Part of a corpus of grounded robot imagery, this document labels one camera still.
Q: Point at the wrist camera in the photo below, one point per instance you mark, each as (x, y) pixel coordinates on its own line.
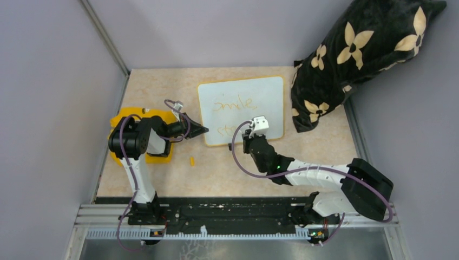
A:
(258, 126)
(177, 107)

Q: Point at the black floral pillow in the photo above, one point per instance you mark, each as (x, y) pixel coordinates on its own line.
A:
(370, 37)

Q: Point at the white whiteboard yellow rim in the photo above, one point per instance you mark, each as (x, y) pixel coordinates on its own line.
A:
(225, 105)

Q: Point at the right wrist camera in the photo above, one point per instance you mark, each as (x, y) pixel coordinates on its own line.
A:
(258, 126)

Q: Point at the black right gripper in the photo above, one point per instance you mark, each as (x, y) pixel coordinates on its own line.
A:
(248, 140)

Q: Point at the yellow folded cloth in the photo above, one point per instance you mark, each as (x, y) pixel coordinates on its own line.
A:
(143, 135)

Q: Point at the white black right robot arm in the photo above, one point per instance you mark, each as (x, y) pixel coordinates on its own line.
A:
(355, 187)

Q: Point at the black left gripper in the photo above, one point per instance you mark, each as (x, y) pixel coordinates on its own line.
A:
(195, 128)

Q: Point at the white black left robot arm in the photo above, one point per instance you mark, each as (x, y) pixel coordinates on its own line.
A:
(145, 198)

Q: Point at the aluminium frame post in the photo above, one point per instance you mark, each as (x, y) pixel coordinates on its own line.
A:
(104, 36)

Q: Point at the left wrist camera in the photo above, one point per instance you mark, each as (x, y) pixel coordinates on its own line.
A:
(177, 107)

